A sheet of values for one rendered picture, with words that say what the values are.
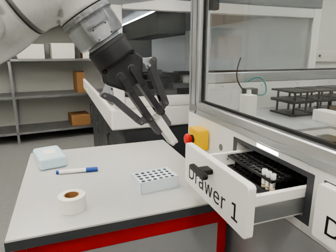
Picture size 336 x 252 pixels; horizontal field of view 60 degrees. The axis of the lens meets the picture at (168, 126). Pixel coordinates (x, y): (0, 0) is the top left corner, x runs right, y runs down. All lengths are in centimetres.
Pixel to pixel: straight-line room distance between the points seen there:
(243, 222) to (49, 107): 432
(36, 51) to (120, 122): 300
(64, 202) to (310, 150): 58
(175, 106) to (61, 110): 343
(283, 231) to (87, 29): 60
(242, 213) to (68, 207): 44
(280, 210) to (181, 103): 94
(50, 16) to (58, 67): 417
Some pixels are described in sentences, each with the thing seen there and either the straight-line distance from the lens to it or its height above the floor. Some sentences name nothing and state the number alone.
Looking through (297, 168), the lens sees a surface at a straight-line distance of 67.
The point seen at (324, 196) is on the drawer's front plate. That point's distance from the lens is 62.
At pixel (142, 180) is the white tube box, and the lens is 88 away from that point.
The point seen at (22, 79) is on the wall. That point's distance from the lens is 468.
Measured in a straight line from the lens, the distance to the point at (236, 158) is 77.
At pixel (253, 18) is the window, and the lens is 81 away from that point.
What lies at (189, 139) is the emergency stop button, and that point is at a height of 88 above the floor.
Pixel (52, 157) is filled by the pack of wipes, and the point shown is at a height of 80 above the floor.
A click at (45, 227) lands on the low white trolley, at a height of 76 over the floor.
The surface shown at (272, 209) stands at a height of 86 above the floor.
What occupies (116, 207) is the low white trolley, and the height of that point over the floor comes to 76.
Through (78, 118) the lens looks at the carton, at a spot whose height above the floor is 25.
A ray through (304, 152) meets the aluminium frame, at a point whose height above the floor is 96.
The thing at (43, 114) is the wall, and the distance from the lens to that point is 475.
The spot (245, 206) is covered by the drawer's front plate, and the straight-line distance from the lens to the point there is 58.
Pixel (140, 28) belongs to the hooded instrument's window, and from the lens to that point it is 142.
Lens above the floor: 116
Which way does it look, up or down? 14 degrees down
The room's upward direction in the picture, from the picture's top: straight up
